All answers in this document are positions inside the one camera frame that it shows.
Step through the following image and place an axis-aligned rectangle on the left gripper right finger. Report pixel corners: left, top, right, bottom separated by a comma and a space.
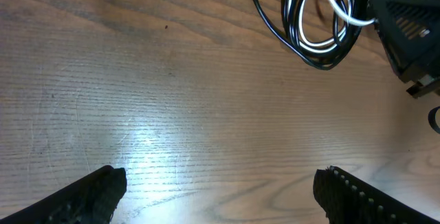
313, 166, 439, 224

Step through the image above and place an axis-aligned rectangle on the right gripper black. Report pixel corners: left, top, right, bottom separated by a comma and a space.
368, 0, 439, 99

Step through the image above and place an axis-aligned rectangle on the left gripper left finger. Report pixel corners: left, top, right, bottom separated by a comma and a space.
1, 165, 127, 224

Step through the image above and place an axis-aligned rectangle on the white usb cable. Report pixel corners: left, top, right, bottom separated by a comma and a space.
288, 0, 395, 54

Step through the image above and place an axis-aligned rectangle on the long black usb cable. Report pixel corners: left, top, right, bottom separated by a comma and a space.
246, 0, 371, 71

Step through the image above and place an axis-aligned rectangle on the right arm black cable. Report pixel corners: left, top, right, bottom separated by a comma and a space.
428, 106, 440, 135

